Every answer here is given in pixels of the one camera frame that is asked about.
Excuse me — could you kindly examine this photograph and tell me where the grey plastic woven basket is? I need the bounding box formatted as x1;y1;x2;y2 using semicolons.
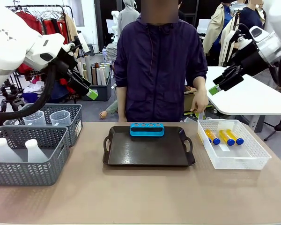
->
0;125;70;187

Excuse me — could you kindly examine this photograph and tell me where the grey basket with label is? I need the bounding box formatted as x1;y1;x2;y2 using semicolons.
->
3;103;83;148

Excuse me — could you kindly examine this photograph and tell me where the clear plastic beaker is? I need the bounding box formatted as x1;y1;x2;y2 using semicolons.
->
22;110;47;127
49;110;72;128

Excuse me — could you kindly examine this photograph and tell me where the white frosted conical flask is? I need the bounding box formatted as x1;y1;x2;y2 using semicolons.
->
0;137;23;163
25;139;49;163

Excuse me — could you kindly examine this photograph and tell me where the blue test tube rack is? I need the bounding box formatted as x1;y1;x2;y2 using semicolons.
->
130;122;166;137

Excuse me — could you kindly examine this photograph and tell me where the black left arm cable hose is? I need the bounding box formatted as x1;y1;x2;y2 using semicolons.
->
0;62;59;120

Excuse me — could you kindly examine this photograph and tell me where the person in beige coat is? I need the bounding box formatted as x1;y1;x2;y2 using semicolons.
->
202;1;235;55

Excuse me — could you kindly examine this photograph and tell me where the person's left forearm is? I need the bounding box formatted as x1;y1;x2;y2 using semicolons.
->
192;75;207;91

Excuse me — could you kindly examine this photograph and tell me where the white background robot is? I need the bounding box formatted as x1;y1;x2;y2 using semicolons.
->
111;10;120;43

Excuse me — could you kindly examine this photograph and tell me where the crouching person grey sleeve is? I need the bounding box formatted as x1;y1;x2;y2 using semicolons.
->
99;98;119;120

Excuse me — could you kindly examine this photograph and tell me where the black clothes rack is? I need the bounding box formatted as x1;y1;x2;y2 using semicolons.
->
5;4;76;47

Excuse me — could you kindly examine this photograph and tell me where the white perforated plastic basket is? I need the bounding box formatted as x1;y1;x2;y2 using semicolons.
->
197;119;272;170

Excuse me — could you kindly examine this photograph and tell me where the person's right forearm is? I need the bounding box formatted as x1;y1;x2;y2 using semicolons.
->
116;86;128;123

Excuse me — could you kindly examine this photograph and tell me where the orange tube blue cap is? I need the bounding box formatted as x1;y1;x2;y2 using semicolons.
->
219;129;236;147
226;129;245;146
205;129;221;145

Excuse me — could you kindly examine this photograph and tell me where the person's left hand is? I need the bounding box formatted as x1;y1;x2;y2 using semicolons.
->
190;87;209;114

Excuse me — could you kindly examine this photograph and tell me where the red hanging garment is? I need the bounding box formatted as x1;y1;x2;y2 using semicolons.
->
15;11;43;75

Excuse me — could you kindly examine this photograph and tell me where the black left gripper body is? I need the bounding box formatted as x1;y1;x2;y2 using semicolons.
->
58;53;84;88

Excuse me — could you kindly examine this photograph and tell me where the dark brown serving tray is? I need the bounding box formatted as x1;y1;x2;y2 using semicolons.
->
102;126;196;167

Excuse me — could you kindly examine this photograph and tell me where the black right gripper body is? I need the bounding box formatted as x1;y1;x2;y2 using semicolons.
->
234;50;269;77

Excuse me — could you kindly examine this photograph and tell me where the person in purple jacket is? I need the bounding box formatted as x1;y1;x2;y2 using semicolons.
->
113;0;209;123

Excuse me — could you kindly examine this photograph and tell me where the black stand with legs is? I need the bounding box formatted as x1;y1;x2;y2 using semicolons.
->
264;115;281;142

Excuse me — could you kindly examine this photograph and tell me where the grey bin of rolls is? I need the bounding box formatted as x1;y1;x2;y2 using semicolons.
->
81;70;112;102

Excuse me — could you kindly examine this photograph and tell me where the white paper roll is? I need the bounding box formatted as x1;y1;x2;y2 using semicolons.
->
96;67;107;86

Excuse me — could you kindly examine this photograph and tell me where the beige hanging garment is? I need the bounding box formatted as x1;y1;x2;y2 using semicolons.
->
65;13;78;44

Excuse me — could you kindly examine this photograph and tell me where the white background table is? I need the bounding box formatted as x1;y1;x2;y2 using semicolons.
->
205;66;281;116

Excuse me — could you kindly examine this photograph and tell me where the cardboard box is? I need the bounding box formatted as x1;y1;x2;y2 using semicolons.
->
183;86;199;113

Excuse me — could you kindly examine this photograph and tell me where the grey hoodie mannequin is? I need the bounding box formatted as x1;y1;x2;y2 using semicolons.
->
118;0;141;45

